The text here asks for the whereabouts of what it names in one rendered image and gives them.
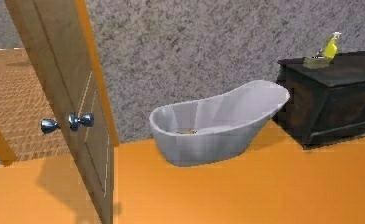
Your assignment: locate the white bathtub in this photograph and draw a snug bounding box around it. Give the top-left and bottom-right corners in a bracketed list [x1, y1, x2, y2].
[148, 79, 291, 168]

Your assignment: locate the silver round door knob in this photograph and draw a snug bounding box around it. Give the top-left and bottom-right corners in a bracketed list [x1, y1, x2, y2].
[67, 112, 95, 132]
[40, 118, 61, 135]

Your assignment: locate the brown wooden room door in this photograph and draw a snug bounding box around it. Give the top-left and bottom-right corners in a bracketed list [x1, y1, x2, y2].
[3, 0, 115, 224]

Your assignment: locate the olive green box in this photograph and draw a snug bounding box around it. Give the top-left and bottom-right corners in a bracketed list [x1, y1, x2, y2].
[302, 55, 332, 70]

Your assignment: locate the black wooden cabinet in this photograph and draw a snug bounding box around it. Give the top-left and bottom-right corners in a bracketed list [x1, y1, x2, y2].
[272, 50, 365, 150]

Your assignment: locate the yellow spray bottle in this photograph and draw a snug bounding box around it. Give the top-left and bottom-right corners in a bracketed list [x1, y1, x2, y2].
[322, 31, 343, 60]

